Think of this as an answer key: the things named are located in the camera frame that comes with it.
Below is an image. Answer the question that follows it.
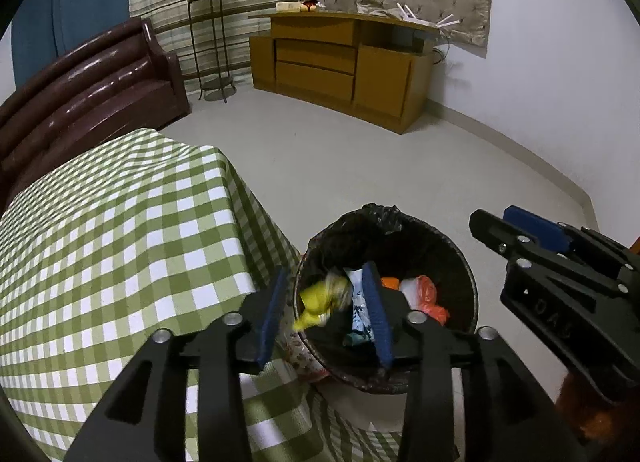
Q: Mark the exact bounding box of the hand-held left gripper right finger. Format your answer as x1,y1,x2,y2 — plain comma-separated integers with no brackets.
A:
361,261,588,462

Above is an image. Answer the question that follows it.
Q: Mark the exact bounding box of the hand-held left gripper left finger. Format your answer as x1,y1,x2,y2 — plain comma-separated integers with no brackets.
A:
64,266,291,462

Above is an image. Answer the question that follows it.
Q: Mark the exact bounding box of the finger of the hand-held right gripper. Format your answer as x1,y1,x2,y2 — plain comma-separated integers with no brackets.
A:
502,205,640,293
469,209,556,273

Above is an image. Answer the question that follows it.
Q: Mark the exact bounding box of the blue white packet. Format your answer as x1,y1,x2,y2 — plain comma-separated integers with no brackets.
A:
344,267,376,345

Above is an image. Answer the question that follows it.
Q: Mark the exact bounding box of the yellow wrapper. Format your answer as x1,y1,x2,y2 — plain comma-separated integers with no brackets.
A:
292,276,351,330

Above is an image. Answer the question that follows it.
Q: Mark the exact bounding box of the red plastic bag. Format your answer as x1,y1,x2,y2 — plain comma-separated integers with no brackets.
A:
399,275,450,325

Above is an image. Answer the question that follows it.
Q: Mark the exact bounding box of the trash bin with black liner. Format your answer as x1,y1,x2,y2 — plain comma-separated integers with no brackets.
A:
280,203,478,395

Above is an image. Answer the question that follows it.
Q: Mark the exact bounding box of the green checked tablecloth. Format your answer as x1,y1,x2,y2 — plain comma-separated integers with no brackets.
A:
0,127,401,462

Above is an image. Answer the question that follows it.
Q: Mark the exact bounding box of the white router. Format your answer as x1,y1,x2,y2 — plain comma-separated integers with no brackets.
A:
395,1,461,29

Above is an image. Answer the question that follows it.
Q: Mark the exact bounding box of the wooden cabinet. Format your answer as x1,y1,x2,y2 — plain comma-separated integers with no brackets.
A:
248,11,441,135

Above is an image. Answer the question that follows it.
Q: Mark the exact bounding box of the black metal plant stand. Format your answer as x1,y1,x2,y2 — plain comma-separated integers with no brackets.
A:
186,0,237,104

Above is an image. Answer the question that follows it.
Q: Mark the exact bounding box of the clear plastic bag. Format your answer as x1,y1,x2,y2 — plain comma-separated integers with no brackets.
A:
356,0,398,17

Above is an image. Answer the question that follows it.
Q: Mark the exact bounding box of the brown leather sofa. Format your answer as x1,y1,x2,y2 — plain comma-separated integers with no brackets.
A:
0,17,191,213

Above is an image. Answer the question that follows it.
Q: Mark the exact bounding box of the blue curtain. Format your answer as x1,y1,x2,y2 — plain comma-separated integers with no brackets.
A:
11,0,132,88

